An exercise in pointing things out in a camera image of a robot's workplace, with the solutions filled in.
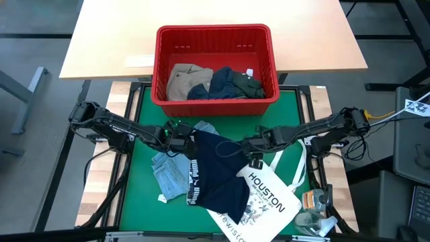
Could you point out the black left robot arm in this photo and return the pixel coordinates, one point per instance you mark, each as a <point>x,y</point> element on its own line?
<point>111,126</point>

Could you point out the black stand strut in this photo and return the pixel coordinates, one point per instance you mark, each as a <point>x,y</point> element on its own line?
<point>105,197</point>

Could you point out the red fabric laundry bin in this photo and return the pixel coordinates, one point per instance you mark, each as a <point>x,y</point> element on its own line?
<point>215,108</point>

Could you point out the dark grey cabinet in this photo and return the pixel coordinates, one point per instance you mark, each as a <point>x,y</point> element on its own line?
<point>379,208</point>

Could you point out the black metal table frame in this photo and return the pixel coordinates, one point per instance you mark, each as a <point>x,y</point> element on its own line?
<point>305,92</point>

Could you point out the laptop keyboard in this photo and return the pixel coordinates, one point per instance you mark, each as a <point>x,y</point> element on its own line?
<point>421,208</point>

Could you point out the khaki garment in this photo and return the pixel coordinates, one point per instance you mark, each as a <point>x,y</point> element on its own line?
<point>181,84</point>

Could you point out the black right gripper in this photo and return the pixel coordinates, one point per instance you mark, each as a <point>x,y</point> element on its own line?
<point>265,141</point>

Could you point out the light wooden desk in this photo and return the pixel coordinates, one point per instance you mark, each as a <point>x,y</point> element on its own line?
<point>117,33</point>

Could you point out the white label strip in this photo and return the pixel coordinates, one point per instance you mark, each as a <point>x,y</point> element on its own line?
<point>139,61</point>

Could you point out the black metal desk leg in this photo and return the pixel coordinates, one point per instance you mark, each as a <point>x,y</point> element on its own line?
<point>413,40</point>

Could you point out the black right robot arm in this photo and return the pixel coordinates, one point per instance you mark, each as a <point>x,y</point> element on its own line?
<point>319,129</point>

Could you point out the light blue denim jeans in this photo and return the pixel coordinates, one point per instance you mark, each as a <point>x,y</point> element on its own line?
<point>171,174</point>

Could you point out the black computer mouse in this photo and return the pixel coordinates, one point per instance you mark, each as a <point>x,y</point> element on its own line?
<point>406,233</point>

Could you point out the grey plastic case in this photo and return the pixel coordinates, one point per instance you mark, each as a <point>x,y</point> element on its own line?
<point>411,141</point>

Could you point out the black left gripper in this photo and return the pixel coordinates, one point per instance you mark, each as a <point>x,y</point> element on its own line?
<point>178,139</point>

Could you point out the white patterned tag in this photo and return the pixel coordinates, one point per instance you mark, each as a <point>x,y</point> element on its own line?
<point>416,108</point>

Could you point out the clear spray bottle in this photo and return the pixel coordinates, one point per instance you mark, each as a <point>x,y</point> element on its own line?
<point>312,223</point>

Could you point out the white printed t-shirt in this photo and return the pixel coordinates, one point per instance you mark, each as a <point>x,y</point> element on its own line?
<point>275,201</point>

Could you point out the navy Puma t-shirt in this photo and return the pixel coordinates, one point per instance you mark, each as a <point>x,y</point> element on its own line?
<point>218,174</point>

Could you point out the orange label sanitizer bottle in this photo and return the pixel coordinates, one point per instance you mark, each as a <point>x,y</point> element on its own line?
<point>312,200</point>

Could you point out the grey metal desk leg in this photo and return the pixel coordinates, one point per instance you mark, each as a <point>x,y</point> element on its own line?
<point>27,94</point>

